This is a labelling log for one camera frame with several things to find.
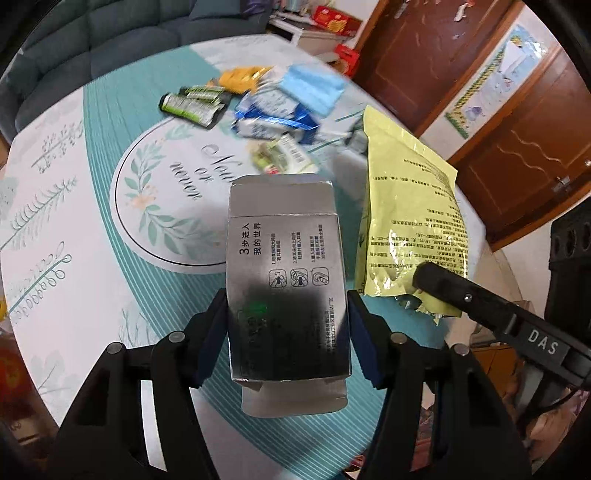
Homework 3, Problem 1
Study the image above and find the brown wooden door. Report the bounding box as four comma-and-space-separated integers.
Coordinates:
353, 0, 527, 136
450, 46, 591, 253

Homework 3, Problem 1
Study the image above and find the small red gift bag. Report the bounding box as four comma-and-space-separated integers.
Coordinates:
335, 44, 361, 77

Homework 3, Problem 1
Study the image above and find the pale yellow foil bag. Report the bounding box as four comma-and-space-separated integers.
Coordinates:
355, 105, 472, 326

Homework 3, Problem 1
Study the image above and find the white side cabinet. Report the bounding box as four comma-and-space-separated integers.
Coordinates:
268, 11, 343, 59

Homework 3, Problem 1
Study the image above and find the dark blue sofa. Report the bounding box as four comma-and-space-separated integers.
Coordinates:
0, 0, 274, 139

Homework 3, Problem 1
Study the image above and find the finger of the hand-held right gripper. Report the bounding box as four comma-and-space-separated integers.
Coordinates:
412, 261, 528, 336

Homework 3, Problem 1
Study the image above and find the golden yellow snack wrapper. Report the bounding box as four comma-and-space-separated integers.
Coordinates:
218, 66, 274, 96

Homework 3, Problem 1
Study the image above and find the table with teal tablecloth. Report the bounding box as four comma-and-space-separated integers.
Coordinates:
0, 34, 522, 430

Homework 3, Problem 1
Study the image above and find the blue white wrapper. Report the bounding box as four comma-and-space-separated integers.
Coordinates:
231, 90, 322, 144

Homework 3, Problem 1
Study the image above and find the large red gift box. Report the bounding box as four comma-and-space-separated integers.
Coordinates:
311, 4, 363, 38

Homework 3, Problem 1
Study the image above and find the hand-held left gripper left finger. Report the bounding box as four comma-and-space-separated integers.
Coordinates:
46, 291, 232, 480

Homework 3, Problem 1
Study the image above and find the small green white packet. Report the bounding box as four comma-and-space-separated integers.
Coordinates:
252, 134, 319, 175

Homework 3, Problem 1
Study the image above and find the silver cardboard box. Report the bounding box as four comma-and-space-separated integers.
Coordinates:
228, 175, 352, 418

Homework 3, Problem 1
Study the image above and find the blue face mask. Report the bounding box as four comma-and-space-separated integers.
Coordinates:
277, 65, 347, 116

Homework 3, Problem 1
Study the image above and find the green black wrapper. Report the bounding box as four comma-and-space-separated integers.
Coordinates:
159, 83, 227, 128

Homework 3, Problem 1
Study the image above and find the red bucket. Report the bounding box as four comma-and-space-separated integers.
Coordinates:
0, 335, 33, 416

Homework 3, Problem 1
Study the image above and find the giraffe height chart poster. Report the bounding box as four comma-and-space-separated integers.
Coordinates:
418, 23, 544, 148

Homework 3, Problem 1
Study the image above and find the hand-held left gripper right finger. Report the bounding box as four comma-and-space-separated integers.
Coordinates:
346, 290, 532, 480

